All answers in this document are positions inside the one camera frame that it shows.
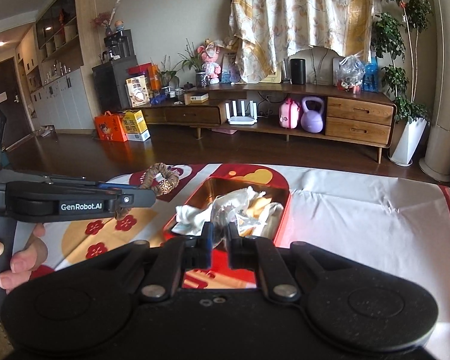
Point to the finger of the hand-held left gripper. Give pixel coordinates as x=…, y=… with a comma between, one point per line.
x=116, y=186
x=138, y=198

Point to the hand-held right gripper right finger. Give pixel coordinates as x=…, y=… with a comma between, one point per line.
x=234, y=251

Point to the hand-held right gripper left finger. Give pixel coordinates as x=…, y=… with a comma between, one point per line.
x=210, y=238

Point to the brown hair scrunchie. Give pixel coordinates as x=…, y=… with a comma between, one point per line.
x=150, y=174

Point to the clear bag of dried herbs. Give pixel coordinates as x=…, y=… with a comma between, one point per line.
x=247, y=225

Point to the yellow rubber duck toy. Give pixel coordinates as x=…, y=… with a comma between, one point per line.
x=258, y=207

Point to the red tin box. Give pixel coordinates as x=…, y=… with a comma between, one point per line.
x=225, y=185

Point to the person's left hand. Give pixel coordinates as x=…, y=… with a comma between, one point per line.
x=32, y=255

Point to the orange gift bag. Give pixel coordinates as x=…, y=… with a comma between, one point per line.
x=110, y=129

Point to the yellow carton box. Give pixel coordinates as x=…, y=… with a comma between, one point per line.
x=135, y=127

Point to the white shoes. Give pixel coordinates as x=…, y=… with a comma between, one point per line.
x=45, y=131

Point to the black cabinet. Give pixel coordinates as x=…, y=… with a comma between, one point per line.
x=112, y=90

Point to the printed snack box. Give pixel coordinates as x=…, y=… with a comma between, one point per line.
x=138, y=92

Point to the wooden tv cabinet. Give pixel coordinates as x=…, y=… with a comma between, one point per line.
x=187, y=114

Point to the orange paper bag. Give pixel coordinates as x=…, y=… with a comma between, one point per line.
x=155, y=78

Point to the small spindly potted plant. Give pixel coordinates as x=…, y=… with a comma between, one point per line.
x=168, y=82

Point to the small white box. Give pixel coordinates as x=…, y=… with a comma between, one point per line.
x=197, y=98

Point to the red gift box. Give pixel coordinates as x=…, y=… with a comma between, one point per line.
x=138, y=70

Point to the dark wooden door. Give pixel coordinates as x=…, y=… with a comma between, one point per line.
x=5, y=108

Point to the white router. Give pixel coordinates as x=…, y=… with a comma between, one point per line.
x=242, y=120

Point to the green plant in patterned pot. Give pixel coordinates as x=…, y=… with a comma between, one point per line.
x=201, y=78

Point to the black coffee machine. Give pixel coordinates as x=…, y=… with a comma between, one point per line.
x=120, y=47

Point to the pink plush toy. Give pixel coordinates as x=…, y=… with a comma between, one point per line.
x=210, y=63

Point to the purple kettlebell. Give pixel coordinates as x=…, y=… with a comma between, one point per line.
x=313, y=118

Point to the framed picture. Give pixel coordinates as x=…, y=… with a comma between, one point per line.
x=230, y=68

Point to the vase with dried flowers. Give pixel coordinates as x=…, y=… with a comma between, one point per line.
x=103, y=20

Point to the wooden drawer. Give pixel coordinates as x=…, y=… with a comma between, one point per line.
x=358, y=128
x=360, y=108

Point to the black cylinder speaker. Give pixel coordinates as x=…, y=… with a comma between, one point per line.
x=298, y=71

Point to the beige shell-shaped ornament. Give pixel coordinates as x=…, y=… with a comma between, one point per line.
x=322, y=67

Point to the white planter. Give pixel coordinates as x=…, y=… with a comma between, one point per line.
x=408, y=142

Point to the clear plastic bag of goods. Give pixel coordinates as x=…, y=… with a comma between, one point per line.
x=350, y=73

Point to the tall green potted tree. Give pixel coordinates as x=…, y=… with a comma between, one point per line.
x=393, y=37

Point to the standing air conditioner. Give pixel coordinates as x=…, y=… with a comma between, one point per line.
x=448, y=82

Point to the wall shelf cabinet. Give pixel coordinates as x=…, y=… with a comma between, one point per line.
x=60, y=63

